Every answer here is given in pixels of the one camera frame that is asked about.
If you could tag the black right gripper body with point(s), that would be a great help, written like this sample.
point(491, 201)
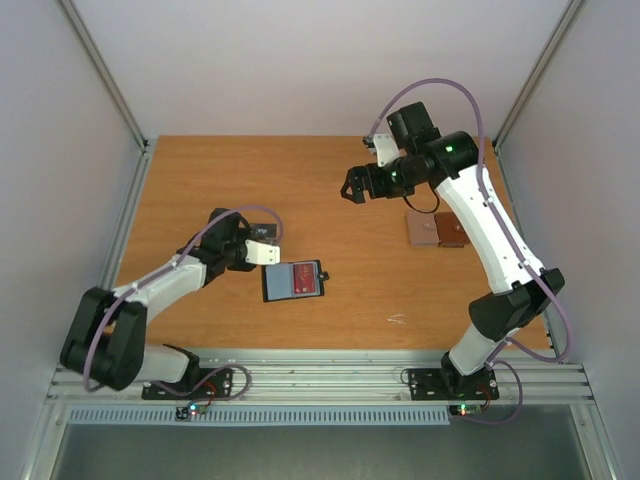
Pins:
point(369, 180)

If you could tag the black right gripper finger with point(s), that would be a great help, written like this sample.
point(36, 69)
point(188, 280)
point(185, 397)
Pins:
point(353, 192)
point(356, 177)

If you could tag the black leather card holder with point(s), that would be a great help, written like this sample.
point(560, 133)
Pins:
point(277, 281)

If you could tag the black credit card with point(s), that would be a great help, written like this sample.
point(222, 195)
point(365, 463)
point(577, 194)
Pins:
point(265, 231)

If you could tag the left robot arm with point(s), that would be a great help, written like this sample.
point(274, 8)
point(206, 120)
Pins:
point(106, 342)

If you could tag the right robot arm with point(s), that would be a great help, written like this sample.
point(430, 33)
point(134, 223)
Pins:
point(521, 287)

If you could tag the beige leather card holder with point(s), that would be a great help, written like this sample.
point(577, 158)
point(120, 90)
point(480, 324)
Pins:
point(422, 229)

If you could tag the right circuit board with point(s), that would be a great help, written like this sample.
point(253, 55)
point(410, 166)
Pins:
point(466, 410)

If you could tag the circuit board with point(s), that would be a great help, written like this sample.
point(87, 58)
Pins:
point(190, 412)
point(466, 410)

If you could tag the left circuit board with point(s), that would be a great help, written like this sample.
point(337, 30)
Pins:
point(190, 412)

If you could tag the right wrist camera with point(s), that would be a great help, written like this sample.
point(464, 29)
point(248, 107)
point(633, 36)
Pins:
point(383, 147)

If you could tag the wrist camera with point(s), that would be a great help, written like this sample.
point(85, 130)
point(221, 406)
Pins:
point(383, 147)
point(262, 254)

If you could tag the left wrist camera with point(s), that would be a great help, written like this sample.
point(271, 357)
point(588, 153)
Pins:
point(262, 254)

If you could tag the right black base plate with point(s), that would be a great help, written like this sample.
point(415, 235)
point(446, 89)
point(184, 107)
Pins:
point(428, 384)

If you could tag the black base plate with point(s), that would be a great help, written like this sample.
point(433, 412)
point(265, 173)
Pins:
point(208, 382)
point(428, 384)

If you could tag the aluminium rail frame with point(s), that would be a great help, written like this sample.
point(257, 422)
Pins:
point(377, 377)

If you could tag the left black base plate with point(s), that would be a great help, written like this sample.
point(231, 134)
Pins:
point(208, 382)

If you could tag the grey slotted cable duct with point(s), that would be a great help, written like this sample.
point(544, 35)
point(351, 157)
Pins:
point(260, 416)

